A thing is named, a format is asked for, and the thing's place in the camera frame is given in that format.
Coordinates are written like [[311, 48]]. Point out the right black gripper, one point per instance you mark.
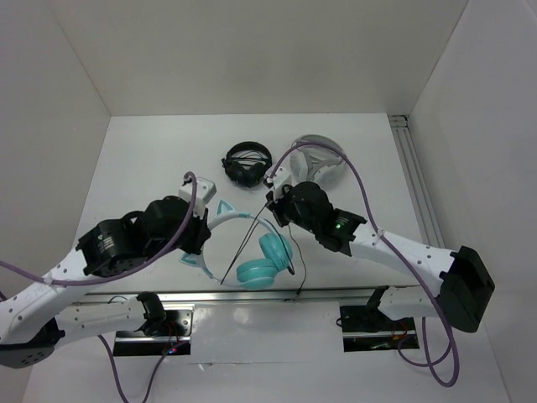
[[276, 205]]

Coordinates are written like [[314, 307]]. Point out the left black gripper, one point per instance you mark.
[[201, 234]]

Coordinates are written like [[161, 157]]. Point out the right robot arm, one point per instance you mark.
[[455, 285]]

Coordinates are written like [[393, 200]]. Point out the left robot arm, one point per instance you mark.
[[44, 317]]

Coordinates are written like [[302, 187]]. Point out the white grey headphones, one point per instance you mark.
[[311, 161]]

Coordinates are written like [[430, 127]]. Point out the black headphones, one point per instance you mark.
[[246, 163]]

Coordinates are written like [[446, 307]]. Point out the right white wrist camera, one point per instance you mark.
[[275, 179]]

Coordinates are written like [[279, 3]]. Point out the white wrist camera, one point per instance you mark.
[[275, 179], [200, 190]]

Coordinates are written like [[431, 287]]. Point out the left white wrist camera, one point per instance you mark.
[[200, 190]]

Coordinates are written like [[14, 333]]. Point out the front aluminium rail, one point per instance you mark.
[[229, 296]]

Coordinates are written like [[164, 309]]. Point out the aluminium rail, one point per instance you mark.
[[229, 296], [423, 208]]

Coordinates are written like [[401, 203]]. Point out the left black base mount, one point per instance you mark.
[[173, 337]]

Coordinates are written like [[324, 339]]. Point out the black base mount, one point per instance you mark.
[[366, 330], [173, 337]]

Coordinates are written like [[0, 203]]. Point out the right side aluminium rail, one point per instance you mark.
[[423, 208]]

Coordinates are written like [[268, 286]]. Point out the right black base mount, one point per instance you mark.
[[366, 330]]

